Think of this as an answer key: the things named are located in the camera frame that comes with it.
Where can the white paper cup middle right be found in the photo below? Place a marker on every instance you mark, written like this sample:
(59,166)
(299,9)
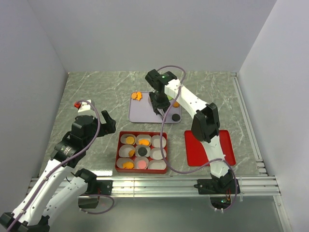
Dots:
(156,154)

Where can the orange swirl cookie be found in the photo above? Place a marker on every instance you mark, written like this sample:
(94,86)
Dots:
(131,153)

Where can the white paper cup bottom middle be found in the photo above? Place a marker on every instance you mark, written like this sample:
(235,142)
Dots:
(138,159)

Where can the pink macaron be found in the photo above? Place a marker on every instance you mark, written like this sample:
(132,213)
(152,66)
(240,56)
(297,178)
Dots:
(142,164)

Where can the metal tongs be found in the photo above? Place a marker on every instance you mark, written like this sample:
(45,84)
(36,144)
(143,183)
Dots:
(161,113)

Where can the white paper cup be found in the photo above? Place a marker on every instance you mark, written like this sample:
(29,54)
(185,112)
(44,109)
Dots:
(156,141)
(124,136)
(120,161)
(157,165)
(156,154)
(138,159)
(124,150)
(143,136)
(148,149)

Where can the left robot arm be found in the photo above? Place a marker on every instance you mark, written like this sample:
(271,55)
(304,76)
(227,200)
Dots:
(44,203)

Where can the red box lid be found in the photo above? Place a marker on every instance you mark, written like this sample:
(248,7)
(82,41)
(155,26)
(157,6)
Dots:
(198,153)

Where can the white paper cup bottom right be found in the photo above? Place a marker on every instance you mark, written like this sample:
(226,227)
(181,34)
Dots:
(157,165)

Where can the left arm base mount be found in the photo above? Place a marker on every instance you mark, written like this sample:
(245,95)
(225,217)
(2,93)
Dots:
(91,198)

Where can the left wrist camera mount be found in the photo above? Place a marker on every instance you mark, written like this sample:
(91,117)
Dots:
(83,108)

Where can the lavender tray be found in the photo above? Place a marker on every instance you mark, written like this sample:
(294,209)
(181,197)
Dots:
(142,111)

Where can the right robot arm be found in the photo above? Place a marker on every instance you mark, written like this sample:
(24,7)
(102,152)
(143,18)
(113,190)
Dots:
(168,89)

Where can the orange fish cookie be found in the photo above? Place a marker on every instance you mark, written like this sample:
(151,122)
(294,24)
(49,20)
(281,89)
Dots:
(128,165)
(144,142)

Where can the orange flower cookie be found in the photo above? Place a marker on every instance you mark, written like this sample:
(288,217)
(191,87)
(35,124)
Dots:
(134,95)

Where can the white paper cup top left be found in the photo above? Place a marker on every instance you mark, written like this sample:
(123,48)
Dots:
(124,136)

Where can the white paper cup bottom left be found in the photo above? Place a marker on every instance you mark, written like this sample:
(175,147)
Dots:
(120,161)

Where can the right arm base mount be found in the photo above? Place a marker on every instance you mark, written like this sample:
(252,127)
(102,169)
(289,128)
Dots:
(220,191)

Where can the white paper cup top right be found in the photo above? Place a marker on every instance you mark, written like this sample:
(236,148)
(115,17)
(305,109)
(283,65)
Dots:
(156,141)

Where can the red box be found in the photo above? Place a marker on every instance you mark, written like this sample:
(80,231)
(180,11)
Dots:
(164,152)

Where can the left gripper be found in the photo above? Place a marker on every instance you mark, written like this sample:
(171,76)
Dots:
(109,127)

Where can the orange dotted round cookie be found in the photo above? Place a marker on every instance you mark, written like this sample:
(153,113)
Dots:
(130,140)

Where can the white paper cup centre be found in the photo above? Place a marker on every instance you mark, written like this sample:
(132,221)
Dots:
(148,149)

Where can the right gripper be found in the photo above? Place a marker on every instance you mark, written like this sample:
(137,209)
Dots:
(165,105)

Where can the brown chip cookie right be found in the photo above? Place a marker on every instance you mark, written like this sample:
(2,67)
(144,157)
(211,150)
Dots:
(176,105)

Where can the white paper cup top middle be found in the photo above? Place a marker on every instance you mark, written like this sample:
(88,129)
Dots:
(143,136)

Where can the orange fish cookie corner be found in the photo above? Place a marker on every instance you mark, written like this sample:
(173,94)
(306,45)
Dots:
(138,96)

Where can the aluminium rail frame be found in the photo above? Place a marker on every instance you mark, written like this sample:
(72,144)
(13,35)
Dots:
(111,91)

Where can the black sandwich cookie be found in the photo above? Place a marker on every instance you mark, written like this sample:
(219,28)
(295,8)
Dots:
(142,151)
(176,117)

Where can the white paper cup middle left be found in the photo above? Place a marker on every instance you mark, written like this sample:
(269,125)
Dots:
(124,150)

